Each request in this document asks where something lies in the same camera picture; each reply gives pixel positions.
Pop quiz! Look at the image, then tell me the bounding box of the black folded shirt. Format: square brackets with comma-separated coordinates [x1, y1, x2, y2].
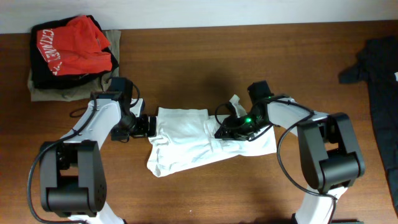
[29, 16, 108, 90]

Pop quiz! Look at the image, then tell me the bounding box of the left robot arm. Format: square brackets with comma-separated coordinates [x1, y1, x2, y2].
[34, 91, 156, 223]

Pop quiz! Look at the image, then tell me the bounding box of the black garment at right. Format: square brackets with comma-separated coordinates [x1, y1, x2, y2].
[338, 36, 397, 210]

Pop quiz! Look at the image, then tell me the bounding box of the red folded shirt white lettering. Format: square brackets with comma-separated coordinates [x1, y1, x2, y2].
[36, 15, 113, 76]

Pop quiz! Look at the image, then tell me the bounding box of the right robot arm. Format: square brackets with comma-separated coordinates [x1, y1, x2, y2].
[215, 93, 365, 224]

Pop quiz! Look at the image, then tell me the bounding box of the khaki folded garment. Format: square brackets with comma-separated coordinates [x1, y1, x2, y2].
[27, 30, 121, 101]

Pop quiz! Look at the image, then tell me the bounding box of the white t-shirt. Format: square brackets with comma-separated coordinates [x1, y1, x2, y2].
[147, 107, 277, 177]

